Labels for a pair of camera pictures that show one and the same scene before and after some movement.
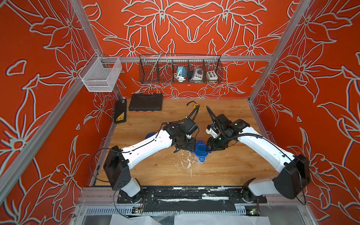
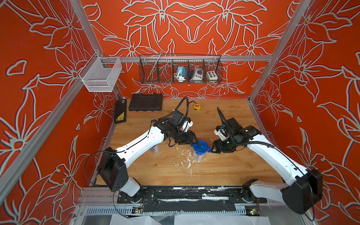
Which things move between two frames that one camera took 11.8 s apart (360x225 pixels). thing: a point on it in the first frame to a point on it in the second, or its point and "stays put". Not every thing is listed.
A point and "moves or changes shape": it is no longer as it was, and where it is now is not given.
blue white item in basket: x=182 y=74 stays put
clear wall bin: x=100 y=74 stays put
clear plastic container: x=197 y=161 moves or changes shape
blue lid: x=200 y=150 moves or changes shape
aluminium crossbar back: x=187 y=58 stays put
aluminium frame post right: x=303 y=5 stays put
